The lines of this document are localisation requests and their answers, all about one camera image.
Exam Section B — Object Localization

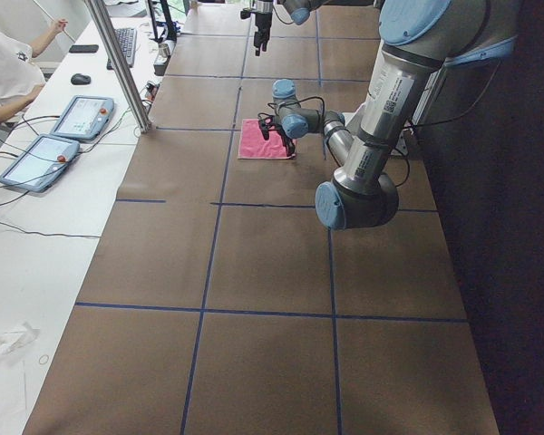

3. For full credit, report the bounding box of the rubber band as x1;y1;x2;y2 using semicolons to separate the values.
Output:
38;354;49;365

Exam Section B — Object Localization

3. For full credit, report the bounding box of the metal cup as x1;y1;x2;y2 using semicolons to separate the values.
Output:
158;43;170;58

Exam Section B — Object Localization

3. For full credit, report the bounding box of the crumpled white tissue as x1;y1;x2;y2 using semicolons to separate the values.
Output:
0;322;41;356

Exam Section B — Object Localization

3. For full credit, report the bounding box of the black smartphone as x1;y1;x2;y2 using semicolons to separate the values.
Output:
69;44;99;53

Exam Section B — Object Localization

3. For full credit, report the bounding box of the black computer mouse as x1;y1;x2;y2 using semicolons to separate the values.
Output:
71;73;92;86

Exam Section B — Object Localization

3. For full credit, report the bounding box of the pink towel white edge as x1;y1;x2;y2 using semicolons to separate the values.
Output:
238;119;296;160

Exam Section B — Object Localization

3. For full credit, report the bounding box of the black keyboard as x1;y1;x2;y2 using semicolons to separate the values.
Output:
114;27;137;68

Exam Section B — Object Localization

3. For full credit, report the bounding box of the near teach pendant tablet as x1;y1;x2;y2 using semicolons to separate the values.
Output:
0;134;80;193

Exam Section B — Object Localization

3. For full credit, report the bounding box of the teach pendant tablet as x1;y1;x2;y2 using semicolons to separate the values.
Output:
0;134;80;193
51;95;115;141

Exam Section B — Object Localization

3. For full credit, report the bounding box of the far teach pendant tablet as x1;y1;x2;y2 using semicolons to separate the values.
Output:
51;95;115;141

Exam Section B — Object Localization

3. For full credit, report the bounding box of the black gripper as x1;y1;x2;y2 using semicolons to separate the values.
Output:
257;114;296;158
240;0;274;56

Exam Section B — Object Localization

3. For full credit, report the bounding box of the person in white shirt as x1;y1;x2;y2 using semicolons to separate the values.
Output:
0;18;68;124

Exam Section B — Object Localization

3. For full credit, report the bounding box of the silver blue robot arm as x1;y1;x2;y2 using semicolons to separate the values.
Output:
240;0;326;56
258;1;521;229

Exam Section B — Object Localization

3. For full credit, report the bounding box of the aluminium frame post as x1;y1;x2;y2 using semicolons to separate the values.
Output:
84;0;151;133

